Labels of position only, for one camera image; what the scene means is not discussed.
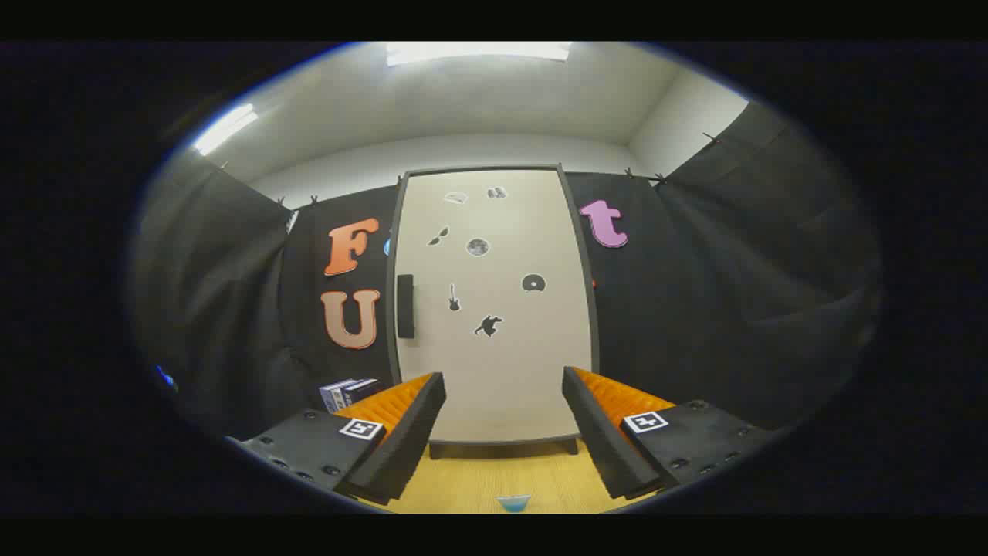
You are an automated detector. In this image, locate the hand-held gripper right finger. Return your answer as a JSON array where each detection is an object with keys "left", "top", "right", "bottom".
[{"left": 562, "top": 366, "right": 777, "bottom": 500}]

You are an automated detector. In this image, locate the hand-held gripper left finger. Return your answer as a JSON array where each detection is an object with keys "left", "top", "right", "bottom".
[{"left": 228, "top": 372, "right": 447, "bottom": 507}]

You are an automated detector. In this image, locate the white cabinet door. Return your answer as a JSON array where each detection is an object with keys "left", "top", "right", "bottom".
[{"left": 394, "top": 169, "right": 594, "bottom": 443}]

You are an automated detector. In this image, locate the dark blue book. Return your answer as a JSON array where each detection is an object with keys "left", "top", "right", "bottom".
[{"left": 343, "top": 378, "right": 381, "bottom": 408}]

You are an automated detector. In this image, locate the grey cabinet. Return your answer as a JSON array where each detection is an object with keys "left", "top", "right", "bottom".
[{"left": 384, "top": 164, "right": 601, "bottom": 460}]

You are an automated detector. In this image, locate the black backdrop cloth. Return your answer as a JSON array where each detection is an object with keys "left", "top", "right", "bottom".
[{"left": 127, "top": 100, "right": 885, "bottom": 442}]

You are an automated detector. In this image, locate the narrow ceiling light strip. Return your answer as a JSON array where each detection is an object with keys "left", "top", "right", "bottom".
[{"left": 193, "top": 104, "right": 259, "bottom": 156}]

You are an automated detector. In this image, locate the wide ceiling light panel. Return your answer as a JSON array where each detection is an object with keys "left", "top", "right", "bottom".
[{"left": 386, "top": 42, "right": 572, "bottom": 67}]

